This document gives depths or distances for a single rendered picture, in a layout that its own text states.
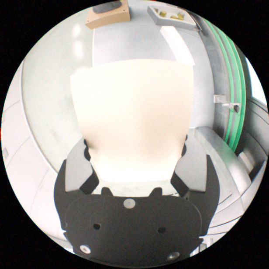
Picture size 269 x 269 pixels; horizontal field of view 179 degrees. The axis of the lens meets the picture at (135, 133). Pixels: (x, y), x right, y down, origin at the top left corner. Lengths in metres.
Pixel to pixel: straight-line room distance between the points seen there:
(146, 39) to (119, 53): 0.16
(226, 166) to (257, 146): 0.37
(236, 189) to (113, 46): 0.77
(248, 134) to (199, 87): 0.47
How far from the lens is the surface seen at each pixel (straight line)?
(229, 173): 0.42
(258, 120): 0.70
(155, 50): 0.50
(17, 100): 3.47
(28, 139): 3.24
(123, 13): 0.55
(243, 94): 0.60
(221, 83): 0.59
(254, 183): 0.51
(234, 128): 0.58
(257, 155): 0.74
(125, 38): 0.53
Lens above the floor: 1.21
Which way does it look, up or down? 60 degrees down
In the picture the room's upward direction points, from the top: 178 degrees counter-clockwise
